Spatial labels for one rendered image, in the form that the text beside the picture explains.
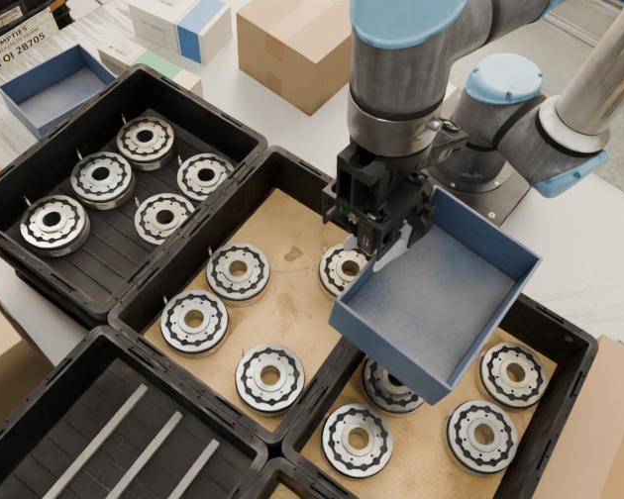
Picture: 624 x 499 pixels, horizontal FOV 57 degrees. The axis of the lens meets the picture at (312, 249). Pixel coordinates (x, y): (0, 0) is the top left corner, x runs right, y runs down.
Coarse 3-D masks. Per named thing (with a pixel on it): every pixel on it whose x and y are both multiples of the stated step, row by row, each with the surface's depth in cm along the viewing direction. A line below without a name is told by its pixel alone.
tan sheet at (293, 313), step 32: (256, 224) 100; (288, 224) 101; (320, 224) 101; (288, 256) 97; (320, 256) 98; (192, 288) 93; (288, 288) 95; (192, 320) 91; (256, 320) 92; (288, 320) 92; (320, 320) 92; (224, 352) 89; (320, 352) 90; (224, 384) 86; (256, 416) 84
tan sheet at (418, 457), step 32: (480, 352) 92; (352, 384) 88; (384, 416) 86; (416, 416) 86; (512, 416) 87; (416, 448) 84; (384, 480) 81; (416, 480) 82; (448, 480) 82; (480, 480) 82
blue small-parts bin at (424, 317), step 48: (432, 192) 68; (432, 240) 72; (480, 240) 70; (384, 288) 69; (432, 288) 69; (480, 288) 70; (384, 336) 59; (432, 336) 67; (480, 336) 64; (432, 384) 59
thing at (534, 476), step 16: (528, 304) 85; (560, 320) 85; (576, 336) 84; (592, 336) 84; (352, 352) 80; (592, 352) 83; (336, 368) 79; (576, 384) 80; (320, 400) 76; (304, 416) 75; (560, 416) 78; (288, 432) 74; (560, 432) 77; (288, 448) 73; (544, 448) 76; (304, 464) 72; (544, 464) 74; (320, 480) 71; (528, 480) 73; (336, 496) 71; (352, 496) 71; (528, 496) 72
